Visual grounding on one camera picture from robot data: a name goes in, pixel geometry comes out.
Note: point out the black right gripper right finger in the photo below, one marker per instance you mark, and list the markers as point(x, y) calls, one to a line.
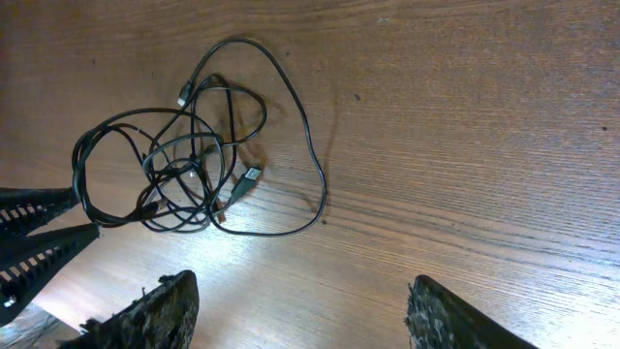
point(438, 318)

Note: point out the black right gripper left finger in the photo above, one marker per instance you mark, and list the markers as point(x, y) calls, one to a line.
point(163, 318)

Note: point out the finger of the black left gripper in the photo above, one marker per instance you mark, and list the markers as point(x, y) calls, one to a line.
point(28, 264)
point(25, 210)

